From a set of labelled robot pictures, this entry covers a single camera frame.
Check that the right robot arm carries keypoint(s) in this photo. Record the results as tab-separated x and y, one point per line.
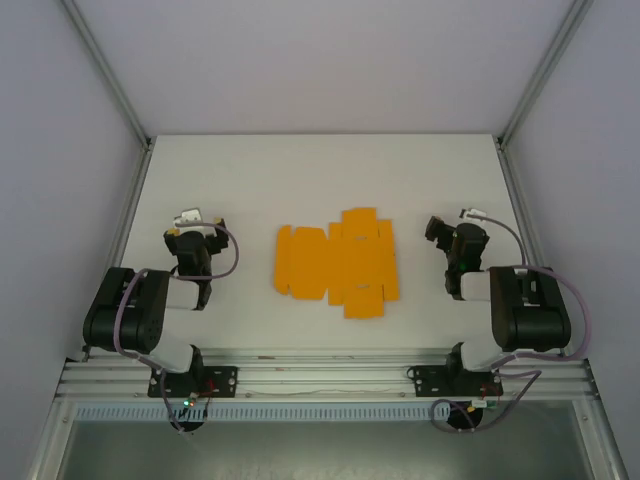
530	315

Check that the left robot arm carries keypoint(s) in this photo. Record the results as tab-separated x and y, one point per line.
130	315

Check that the small green LED board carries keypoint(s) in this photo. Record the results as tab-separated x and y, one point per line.
189	401

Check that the grey metal sheet panel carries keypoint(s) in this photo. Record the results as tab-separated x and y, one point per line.
325	450

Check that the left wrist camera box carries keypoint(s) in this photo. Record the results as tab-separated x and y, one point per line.
189	217

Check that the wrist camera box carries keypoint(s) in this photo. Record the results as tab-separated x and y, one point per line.
471	213
189	217

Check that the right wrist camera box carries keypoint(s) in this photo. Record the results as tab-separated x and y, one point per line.
471	213

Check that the aluminium table side rail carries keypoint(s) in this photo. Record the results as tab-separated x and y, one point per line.
125	225
516	200

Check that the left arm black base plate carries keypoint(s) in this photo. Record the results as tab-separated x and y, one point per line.
222	381

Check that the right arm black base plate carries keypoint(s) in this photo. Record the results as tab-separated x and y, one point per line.
425	380

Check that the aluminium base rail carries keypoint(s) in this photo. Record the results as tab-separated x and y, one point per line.
325	380

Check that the aluminium frame post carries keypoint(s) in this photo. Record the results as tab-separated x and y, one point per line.
541	75
108	75

